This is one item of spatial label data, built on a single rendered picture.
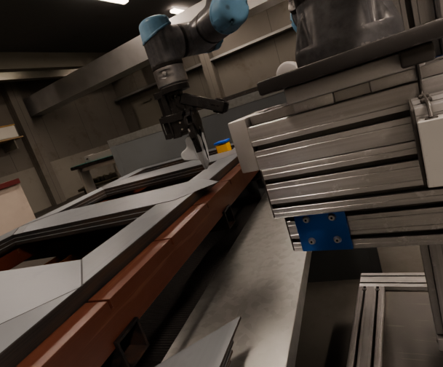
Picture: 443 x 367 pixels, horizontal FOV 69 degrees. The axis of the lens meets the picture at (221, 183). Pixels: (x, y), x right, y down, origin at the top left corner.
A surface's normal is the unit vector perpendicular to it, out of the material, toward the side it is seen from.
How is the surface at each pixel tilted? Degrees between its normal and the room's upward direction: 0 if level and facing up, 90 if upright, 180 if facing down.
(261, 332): 0
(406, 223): 90
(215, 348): 0
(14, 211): 90
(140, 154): 90
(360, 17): 72
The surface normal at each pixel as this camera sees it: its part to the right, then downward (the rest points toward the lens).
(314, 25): -0.80, 0.07
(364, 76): -0.45, 0.33
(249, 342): -0.30, -0.93
